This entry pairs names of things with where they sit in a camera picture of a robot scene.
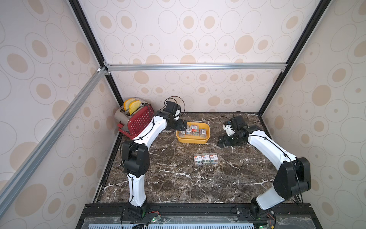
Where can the yellow plastic storage tray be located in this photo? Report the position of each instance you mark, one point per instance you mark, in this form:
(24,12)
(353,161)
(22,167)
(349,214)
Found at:
(195,133)

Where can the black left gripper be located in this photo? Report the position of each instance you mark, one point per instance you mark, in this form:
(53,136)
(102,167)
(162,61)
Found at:
(178,126)

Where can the clear paper clip box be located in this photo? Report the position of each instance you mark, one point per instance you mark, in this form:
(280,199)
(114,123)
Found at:
(214,158)
(206,158)
(198,159)

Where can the red polka dot toaster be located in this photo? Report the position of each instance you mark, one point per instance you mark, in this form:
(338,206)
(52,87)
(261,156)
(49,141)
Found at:
(133,125)

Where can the yellow toast slice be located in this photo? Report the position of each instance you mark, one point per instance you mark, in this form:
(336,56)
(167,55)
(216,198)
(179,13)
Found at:
(134,106)
(127,103)

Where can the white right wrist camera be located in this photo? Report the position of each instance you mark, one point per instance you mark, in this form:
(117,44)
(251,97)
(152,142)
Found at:
(234,124)

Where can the horizontal aluminium frame bar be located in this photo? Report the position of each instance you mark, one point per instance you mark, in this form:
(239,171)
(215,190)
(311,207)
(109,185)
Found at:
(189,67)

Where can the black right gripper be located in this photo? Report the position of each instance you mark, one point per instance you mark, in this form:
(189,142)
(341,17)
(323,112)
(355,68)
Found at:
(224,140)

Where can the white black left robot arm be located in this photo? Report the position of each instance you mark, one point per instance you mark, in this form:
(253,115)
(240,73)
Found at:
(136,158)

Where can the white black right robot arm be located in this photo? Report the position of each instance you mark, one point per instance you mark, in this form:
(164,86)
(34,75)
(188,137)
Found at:
(293,173)

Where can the diagonal aluminium frame bar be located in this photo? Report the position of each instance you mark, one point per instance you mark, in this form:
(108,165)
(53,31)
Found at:
(27,169)

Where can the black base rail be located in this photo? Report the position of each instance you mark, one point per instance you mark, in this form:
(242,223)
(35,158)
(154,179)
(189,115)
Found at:
(197,216)

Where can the yellow toast slice right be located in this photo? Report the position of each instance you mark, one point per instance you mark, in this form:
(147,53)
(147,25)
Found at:
(134,106)

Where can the yellow toast slice left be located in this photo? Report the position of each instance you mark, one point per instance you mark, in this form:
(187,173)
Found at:
(127,103)

